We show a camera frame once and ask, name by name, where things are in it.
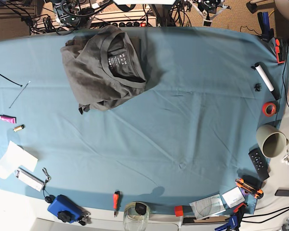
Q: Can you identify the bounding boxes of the dark grey T-shirt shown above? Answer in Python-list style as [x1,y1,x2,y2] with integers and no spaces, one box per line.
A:
[60,26,147,114]

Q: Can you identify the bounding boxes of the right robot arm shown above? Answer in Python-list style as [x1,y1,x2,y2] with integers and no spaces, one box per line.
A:
[52,0,95,26]

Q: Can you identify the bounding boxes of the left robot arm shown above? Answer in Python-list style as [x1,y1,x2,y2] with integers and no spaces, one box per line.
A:
[197,0,222,10]

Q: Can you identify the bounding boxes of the blue table cloth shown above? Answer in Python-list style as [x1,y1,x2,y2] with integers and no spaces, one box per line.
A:
[0,27,289,214]

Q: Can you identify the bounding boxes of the black power strip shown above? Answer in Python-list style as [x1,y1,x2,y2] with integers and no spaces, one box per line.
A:
[110,19,157,27]

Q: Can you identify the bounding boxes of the small red cube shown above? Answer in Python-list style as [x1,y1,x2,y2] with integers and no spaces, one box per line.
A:
[174,205,184,217]

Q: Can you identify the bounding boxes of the clear glass jar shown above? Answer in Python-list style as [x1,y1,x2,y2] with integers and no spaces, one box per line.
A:
[123,202,151,231]

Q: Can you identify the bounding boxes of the folded paper leaflet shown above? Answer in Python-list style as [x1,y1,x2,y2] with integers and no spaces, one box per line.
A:
[189,194,226,219]

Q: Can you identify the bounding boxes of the small black clip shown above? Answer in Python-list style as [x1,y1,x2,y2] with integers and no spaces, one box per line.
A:
[253,83,262,92]

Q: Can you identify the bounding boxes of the black remote control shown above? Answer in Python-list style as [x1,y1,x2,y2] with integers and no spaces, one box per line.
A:
[249,148,269,181]

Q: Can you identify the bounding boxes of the white card packet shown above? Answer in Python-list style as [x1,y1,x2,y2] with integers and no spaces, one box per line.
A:
[222,186,245,208]

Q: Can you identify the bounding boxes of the blue box with knob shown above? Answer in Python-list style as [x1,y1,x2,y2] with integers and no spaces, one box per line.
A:
[47,195,82,223]

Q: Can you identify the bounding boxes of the red tape roll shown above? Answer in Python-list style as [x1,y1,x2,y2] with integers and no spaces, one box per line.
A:
[262,101,277,117]

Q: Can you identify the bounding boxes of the white labelled box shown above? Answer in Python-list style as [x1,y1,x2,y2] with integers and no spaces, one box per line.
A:
[14,168,44,192]

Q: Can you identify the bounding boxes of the white marker black caps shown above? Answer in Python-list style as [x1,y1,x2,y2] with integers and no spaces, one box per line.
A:
[254,63,280,100]

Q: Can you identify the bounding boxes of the beige ceramic mug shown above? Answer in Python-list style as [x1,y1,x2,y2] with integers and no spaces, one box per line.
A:
[256,124,289,158]

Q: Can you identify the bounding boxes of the pink glue tube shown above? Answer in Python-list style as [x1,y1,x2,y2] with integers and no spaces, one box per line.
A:
[0,115,16,124]

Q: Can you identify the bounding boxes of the white paper sheet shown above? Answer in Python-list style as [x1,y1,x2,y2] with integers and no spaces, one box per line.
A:
[6,141,38,172]

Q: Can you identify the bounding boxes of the orange black utility knife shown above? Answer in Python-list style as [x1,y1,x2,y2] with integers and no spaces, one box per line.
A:
[235,179,263,199]

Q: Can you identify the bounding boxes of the blue black clamp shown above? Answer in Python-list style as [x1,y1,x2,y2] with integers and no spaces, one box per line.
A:
[214,203,247,231]

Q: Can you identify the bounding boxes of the translucent plastic cup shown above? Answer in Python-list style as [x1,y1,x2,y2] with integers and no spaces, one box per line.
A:
[0,151,20,180]

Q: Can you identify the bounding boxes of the orange black tool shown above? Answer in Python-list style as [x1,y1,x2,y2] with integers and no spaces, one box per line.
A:
[275,38,288,64]

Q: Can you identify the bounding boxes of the black power adapter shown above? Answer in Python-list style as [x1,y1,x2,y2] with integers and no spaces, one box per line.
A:
[275,189,289,197]

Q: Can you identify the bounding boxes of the orange handled screwdriver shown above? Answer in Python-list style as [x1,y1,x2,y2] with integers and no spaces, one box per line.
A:
[113,191,120,217]

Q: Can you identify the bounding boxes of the black lanyard cord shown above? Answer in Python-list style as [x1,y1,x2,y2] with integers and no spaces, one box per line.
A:
[41,167,54,204]

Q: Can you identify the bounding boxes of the black cable ties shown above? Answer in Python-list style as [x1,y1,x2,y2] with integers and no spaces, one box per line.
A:
[0,73,31,109]

